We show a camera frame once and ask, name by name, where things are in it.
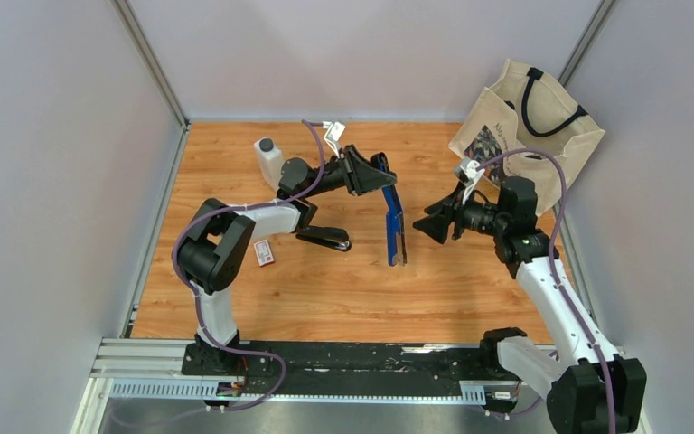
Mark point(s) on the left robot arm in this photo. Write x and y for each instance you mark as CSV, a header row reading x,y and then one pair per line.
x,y
208,255

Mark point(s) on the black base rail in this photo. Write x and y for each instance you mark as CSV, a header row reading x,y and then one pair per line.
x,y
333,369

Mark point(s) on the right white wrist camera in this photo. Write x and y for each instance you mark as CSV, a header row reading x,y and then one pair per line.
x,y
469,173

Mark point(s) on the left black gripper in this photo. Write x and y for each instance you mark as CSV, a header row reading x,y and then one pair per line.
x,y
358,177

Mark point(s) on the blue stapler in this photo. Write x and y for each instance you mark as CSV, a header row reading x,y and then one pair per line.
x,y
395,228

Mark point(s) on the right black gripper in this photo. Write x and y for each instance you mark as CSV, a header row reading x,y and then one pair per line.
x,y
435,226

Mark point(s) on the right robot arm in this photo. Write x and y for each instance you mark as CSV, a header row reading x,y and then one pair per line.
x,y
588,387

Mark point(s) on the black stapler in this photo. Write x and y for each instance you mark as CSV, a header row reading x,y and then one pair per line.
x,y
328,237

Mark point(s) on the red white staple box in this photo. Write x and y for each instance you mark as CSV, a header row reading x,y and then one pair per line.
x,y
263,253

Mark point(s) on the beige canvas tote bag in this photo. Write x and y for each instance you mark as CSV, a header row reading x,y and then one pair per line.
x,y
528,108

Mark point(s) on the white plastic bottle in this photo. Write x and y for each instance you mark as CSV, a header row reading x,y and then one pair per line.
x,y
270,160

